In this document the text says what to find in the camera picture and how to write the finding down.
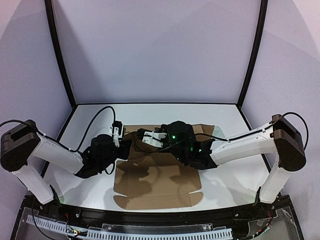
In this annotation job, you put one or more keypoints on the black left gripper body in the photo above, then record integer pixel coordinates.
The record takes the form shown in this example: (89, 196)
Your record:
(125, 144)

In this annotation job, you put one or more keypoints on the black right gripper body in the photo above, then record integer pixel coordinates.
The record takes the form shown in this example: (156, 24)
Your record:
(195, 153)

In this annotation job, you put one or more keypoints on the brown cardboard paper box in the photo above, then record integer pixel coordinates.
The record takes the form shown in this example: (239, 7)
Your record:
(150, 180)

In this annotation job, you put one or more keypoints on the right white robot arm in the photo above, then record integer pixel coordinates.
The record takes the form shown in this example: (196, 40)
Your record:
(279, 137)

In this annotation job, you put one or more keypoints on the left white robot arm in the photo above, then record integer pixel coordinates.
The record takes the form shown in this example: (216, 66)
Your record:
(24, 141)

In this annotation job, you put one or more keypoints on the pale green rectangular block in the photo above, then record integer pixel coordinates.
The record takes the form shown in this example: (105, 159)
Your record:
(217, 132)

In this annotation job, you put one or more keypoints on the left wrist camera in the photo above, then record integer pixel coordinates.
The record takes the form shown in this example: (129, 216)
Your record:
(116, 131)

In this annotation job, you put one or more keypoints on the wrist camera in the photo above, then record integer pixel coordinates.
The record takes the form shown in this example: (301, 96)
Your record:
(116, 131)
(152, 138)

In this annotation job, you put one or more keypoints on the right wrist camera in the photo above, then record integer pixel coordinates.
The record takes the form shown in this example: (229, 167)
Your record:
(152, 138)

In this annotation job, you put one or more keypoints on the black enclosure frame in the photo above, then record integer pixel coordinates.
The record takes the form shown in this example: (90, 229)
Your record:
(51, 20)

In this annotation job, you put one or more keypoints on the white slotted cable duct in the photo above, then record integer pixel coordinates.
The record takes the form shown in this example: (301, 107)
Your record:
(126, 232)

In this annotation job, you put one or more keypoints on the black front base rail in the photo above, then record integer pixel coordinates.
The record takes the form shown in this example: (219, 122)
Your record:
(234, 217)

